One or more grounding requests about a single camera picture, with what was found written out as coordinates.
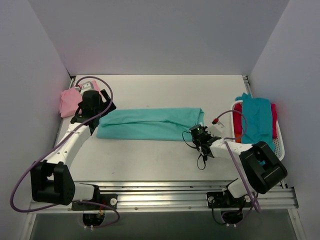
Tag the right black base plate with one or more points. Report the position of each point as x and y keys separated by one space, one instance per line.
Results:
x=224 y=200

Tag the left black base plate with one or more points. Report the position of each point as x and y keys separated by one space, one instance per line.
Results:
x=110 y=200

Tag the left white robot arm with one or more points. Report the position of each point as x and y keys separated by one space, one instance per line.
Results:
x=51 y=180

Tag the red t-shirt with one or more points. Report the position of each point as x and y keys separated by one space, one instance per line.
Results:
x=238 y=117

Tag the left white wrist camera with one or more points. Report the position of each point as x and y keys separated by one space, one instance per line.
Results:
x=87 y=86

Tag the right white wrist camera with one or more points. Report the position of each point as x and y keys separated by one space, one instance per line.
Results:
x=216 y=128

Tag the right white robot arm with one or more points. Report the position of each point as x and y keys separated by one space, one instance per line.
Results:
x=261 y=168

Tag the mint green t-shirt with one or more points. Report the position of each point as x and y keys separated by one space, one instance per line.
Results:
x=152 y=124

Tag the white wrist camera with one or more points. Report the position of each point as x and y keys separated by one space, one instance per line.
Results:
x=87 y=86
x=216 y=128

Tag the orange t-shirt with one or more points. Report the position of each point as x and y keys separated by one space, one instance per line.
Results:
x=238 y=137

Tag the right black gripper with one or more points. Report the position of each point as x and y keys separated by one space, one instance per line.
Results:
x=195 y=136

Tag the aluminium rail frame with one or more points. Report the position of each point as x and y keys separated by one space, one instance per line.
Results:
x=161 y=193

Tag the teal blue t-shirt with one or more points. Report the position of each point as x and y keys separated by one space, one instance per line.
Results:
x=258 y=123

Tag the folded pink t-shirt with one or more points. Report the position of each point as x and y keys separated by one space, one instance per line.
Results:
x=70 y=99

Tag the white laundry basket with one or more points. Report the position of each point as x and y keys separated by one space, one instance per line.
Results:
x=277 y=141

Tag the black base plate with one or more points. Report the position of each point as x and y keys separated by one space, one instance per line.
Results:
x=110 y=200
x=224 y=200

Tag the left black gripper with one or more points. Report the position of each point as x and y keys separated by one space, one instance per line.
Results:
x=105 y=100

